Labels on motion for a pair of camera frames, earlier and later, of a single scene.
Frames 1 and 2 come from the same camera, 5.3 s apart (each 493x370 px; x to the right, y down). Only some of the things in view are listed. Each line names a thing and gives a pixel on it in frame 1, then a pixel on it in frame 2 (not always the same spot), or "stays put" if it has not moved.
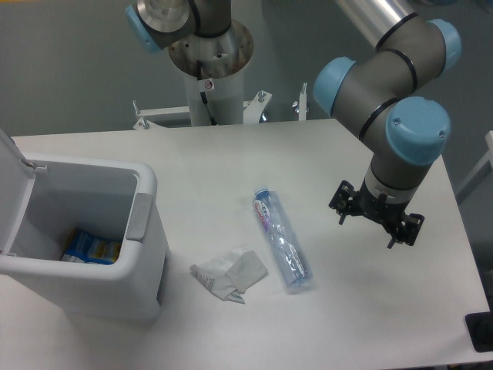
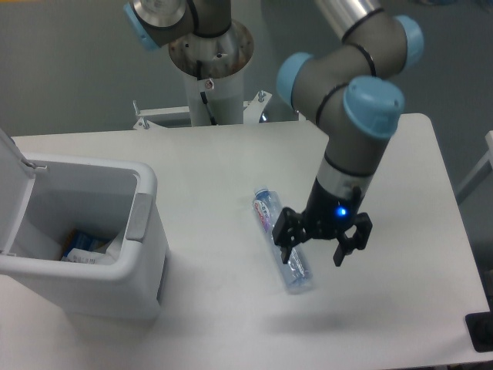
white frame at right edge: (482, 170) stays put
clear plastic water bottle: (293, 268) stays put
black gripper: (347, 201) -> (326, 216)
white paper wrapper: (232, 274) -> (82, 256)
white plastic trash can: (42, 197) stays put
